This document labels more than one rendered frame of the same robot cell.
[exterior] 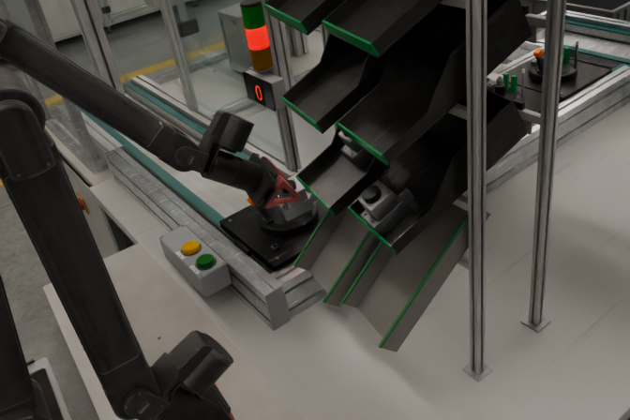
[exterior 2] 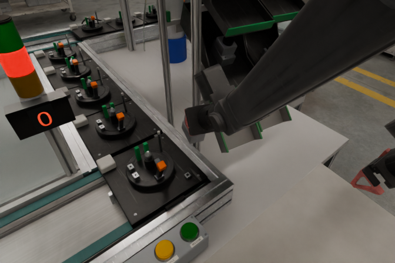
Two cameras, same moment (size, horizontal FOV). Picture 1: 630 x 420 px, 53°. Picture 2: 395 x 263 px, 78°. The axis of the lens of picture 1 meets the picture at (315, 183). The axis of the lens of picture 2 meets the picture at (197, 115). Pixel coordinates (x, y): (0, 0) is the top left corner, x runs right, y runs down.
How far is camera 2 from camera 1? 1.26 m
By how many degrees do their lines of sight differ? 74
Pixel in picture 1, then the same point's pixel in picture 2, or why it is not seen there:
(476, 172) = not seen: hidden behind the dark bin
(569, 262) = not seen: hidden behind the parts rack
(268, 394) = (282, 203)
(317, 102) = (239, 22)
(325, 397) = (279, 175)
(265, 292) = (230, 183)
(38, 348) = not seen: outside the picture
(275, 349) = (247, 201)
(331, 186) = (236, 80)
